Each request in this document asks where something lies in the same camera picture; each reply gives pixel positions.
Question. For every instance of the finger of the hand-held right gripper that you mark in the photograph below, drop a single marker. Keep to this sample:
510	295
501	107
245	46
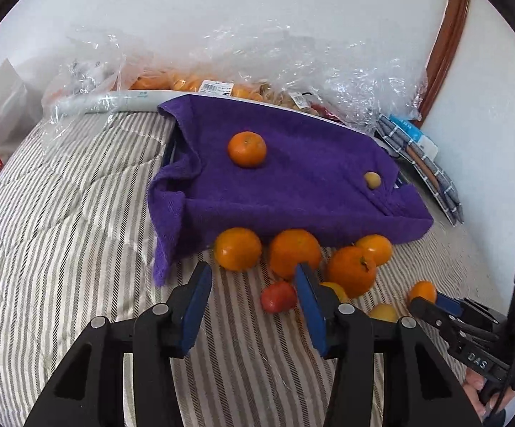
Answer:
431	313
448	304

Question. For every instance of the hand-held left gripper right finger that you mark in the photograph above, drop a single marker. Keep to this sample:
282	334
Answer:
311	316

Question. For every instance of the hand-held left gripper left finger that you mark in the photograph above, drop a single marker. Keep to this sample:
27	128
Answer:
194	316

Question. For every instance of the small orange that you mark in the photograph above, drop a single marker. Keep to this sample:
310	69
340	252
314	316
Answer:
423	291

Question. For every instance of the red tomato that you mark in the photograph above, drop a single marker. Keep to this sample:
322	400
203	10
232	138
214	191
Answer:
277	297

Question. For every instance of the small yellow fruit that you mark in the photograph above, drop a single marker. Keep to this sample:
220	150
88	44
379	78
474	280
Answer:
384	312

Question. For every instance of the purple towel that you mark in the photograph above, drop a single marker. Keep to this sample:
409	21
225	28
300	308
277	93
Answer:
306	195

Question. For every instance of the clear plastic bag of tan fruits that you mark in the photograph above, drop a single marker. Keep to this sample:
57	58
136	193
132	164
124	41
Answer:
293	95

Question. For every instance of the person's right hand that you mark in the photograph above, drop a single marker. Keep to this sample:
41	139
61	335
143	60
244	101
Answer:
475	387

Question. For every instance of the folded grey checked cloth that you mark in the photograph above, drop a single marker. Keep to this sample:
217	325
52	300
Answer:
439	182

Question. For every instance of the small tan fruit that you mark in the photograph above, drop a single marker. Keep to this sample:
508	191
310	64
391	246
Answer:
372	180

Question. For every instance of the long white tube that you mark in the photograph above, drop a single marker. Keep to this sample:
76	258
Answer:
106	101

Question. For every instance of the clear plastic bag of oranges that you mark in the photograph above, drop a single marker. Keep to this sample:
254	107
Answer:
173	82

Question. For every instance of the crumpled clear plastic bag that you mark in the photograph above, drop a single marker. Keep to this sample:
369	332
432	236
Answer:
88	66

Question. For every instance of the brown wooden door frame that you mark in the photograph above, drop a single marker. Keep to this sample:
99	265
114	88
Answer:
451	31

